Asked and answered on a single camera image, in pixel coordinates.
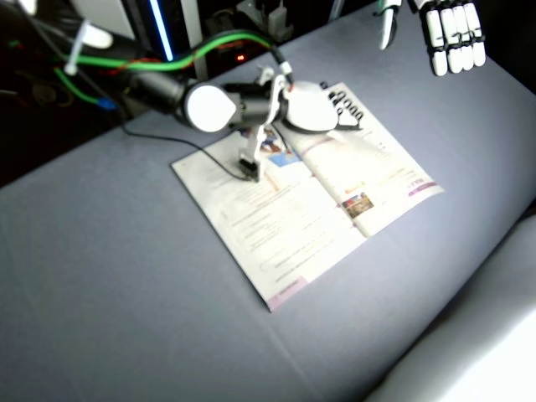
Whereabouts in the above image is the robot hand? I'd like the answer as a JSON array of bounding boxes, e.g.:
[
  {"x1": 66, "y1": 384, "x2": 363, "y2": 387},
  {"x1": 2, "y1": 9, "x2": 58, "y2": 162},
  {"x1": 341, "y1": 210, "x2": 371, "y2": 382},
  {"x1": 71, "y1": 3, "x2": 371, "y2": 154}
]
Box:
[
  {"x1": 280, "y1": 80, "x2": 366, "y2": 136},
  {"x1": 378, "y1": 0, "x2": 487, "y2": 78}
]

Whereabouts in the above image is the magazine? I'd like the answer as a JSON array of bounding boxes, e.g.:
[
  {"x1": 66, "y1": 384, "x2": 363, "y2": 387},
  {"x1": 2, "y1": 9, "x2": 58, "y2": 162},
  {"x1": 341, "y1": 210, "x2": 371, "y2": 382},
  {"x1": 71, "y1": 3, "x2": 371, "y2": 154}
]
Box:
[{"x1": 170, "y1": 80, "x2": 446, "y2": 313}]

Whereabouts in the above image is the black device with red light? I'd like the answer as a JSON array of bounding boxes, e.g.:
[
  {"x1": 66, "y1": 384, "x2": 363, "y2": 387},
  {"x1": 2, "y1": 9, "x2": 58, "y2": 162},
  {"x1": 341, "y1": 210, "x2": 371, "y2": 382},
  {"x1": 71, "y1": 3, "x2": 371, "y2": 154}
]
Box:
[{"x1": 204, "y1": 39, "x2": 274, "y2": 73}]

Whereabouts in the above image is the blue light strip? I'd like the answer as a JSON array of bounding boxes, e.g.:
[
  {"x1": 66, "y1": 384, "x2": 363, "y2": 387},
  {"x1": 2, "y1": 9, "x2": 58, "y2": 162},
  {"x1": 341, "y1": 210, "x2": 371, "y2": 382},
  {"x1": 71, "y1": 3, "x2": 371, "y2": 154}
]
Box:
[{"x1": 149, "y1": 0, "x2": 175, "y2": 62}]

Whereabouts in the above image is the grey table cloth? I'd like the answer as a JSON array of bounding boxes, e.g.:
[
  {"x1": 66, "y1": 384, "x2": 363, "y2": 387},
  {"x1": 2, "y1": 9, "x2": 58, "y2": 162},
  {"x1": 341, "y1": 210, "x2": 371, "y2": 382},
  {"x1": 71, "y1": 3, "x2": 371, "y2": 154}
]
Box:
[{"x1": 0, "y1": 2, "x2": 536, "y2": 402}]

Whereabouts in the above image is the wrist camera on white bracket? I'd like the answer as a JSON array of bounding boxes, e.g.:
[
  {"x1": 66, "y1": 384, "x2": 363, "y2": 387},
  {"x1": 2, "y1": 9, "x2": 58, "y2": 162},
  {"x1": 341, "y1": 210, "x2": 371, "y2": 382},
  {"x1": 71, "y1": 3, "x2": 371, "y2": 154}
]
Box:
[{"x1": 236, "y1": 123, "x2": 271, "y2": 183}]

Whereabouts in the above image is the grey metal bracket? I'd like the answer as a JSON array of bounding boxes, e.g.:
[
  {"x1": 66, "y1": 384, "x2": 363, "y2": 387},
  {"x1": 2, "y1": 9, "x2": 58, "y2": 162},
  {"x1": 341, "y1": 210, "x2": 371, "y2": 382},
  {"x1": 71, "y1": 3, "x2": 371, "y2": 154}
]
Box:
[{"x1": 236, "y1": 0, "x2": 295, "y2": 44}]

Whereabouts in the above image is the thin black cable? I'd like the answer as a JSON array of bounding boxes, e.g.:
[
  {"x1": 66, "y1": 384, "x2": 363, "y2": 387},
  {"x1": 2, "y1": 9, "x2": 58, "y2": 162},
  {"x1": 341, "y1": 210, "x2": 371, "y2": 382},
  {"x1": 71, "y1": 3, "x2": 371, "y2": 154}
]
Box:
[{"x1": 120, "y1": 119, "x2": 257, "y2": 183}]

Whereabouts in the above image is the thick green cable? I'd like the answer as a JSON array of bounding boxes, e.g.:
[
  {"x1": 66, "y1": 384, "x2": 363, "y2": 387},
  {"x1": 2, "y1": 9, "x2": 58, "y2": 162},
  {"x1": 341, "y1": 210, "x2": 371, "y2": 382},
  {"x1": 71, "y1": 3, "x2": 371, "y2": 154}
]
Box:
[{"x1": 73, "y1": 31, "x2": 294, "y2": 87}]

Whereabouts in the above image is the green cable with blue plug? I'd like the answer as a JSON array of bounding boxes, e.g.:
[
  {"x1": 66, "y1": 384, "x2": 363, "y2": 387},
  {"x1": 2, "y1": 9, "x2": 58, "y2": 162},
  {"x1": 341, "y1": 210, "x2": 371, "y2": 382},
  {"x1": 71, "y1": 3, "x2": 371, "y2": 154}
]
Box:
[{"x1": 53, "y1": 67, "x2": 119, "y2": 111}]

